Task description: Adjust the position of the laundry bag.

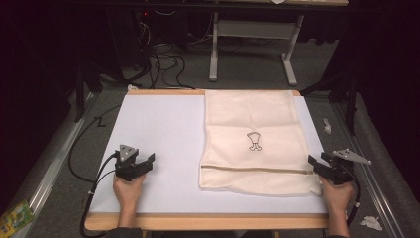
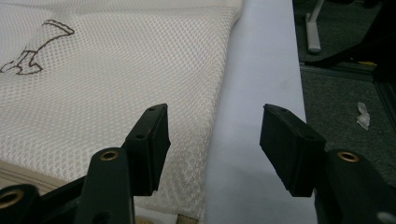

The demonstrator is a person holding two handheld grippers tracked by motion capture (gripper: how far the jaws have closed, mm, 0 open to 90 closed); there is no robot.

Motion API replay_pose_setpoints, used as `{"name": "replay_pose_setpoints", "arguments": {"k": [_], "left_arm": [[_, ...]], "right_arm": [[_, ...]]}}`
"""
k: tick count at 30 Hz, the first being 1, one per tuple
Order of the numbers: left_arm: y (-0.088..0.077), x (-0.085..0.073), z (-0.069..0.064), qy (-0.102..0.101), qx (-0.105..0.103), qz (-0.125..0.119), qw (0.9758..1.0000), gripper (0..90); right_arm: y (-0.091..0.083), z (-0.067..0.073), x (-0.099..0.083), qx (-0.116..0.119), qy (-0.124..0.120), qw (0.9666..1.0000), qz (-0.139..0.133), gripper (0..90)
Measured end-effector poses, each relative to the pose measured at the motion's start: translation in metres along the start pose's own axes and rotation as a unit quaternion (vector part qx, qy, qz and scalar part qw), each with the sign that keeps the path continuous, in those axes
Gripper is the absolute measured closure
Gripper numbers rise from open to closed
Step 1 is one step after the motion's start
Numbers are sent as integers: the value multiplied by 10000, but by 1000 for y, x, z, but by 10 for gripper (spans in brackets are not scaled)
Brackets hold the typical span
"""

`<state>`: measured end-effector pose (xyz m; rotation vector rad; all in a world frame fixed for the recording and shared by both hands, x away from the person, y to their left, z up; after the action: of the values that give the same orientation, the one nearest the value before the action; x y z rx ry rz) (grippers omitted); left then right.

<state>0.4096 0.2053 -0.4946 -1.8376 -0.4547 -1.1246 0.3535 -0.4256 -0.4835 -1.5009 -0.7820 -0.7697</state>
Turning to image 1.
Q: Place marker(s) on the aluminium floor rail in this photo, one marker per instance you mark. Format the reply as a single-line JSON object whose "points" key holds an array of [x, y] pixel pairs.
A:
{"points": [[366, 178], [52, 165]]}

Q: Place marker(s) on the cream mesh laundry bag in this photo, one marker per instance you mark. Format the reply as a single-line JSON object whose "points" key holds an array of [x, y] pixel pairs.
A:
{"points": [[254, 112]]}

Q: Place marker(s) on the crumpled white paper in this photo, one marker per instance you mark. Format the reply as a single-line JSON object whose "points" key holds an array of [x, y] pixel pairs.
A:
{"points": [[371, 223]]}

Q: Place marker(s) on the person's right hand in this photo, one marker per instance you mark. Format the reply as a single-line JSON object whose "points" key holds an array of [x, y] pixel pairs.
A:
{"points": [[338, 198]]}

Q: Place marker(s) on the dark computer tower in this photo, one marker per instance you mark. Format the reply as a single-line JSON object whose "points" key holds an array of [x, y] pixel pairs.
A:
{"points": [[127, 36]]}

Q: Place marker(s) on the white table mat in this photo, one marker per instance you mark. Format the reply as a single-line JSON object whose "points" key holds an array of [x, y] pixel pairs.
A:
{"points": [[165, 132]]}

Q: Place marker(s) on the black metal stand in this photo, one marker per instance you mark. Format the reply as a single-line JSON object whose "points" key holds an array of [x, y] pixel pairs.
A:
{"points": [[350, 95], [86, 82]]}

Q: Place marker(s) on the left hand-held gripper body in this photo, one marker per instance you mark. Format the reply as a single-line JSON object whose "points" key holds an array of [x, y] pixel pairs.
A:
{"points": [[127, 165]]}

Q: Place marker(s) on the small clear plastic wrapper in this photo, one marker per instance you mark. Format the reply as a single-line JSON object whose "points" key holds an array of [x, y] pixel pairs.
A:
{"points": [[327, 126]]}

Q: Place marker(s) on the person's left hand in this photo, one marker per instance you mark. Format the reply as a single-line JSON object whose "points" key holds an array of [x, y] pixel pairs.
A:
{"points": [[127, 193]]}

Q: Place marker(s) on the green snack packet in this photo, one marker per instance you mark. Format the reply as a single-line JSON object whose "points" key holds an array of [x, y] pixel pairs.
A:
{"points": [[15, 218]]}

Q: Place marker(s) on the small white scrap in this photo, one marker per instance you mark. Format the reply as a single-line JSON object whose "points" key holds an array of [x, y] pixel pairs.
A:
{"points": [[132, 87]]}

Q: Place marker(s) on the white metal desk frame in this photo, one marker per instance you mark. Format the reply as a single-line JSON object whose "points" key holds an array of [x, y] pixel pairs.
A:
{"points": [[254, 29]]}

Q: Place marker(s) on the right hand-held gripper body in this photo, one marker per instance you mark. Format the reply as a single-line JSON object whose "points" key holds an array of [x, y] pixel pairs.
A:
{"points": [[340, 170]]}

